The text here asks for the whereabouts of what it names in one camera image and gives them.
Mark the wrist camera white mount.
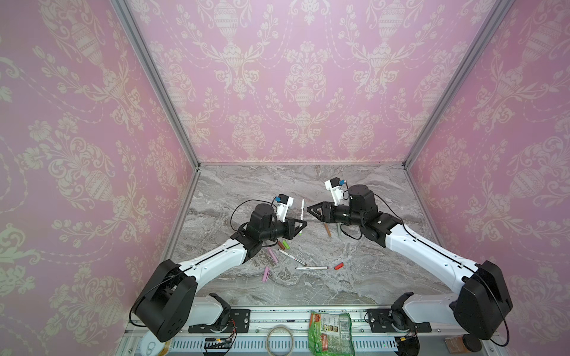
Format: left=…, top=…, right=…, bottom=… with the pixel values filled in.
left=276, top=194, right=294, bottom=223
left=324, top=177, right=346, bottom=206

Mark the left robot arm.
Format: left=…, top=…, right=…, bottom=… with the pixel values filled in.
left=129, top=203, right=307, bottom=343

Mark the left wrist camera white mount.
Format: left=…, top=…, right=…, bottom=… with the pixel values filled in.
left=276, top=194, right=294, bottom=223

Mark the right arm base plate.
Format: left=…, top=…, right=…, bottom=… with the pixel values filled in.
left=365, top=308, right=432, bottom=334

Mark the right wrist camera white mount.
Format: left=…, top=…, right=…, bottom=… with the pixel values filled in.
left=324, top=177, right=346, bottom=206

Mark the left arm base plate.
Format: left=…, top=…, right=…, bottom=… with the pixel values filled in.
left=188, top=309, right=251, bottom=334

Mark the aluminium front rail frame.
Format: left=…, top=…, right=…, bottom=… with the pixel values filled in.
left=116, top=305, right=509, bottom=356

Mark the green snack bag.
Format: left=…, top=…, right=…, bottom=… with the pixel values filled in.
left=307, top=311, right=355, bottom=356

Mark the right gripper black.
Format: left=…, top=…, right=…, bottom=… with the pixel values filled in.
left=308, top=202, right=367, bottom=230

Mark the brown jar black lid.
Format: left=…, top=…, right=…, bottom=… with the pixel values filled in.
left=445, top=334, right=482, bottom=355

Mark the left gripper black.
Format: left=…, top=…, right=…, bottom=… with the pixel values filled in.
left=260, top=217, right=309, bottom=243

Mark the tan brown pen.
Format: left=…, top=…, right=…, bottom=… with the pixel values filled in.
left=323, top=222, right=332, bottom=237

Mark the pink pen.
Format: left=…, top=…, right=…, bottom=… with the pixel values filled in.
left=267, top=247, right=279, bottom=264

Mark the white marker pink tip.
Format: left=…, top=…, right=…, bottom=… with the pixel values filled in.
left=295, top=266, right=329, bottom=271

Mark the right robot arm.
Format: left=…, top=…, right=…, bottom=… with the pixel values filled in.
left=307, top=185, right=513, bottom=341

